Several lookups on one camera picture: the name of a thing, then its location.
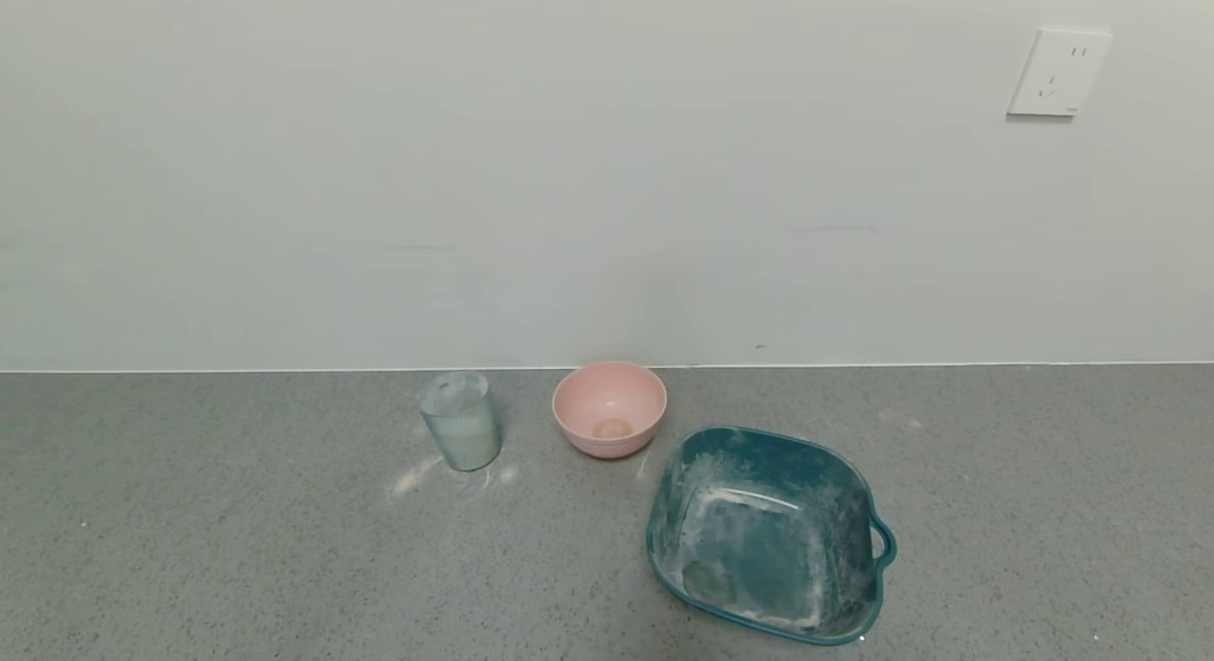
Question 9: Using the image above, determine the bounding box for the white wall socket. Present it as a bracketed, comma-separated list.
[1006, 28, 1113, 119]

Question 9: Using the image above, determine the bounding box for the teal square basin with handle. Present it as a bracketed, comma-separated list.
[646, 426, 898, 647]

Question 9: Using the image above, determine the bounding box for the translucent ribbed plastic cup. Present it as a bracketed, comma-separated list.
[420, 371, 503, 473]

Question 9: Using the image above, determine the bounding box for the pink bowl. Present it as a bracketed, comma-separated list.
[552, 360, 668, 460]

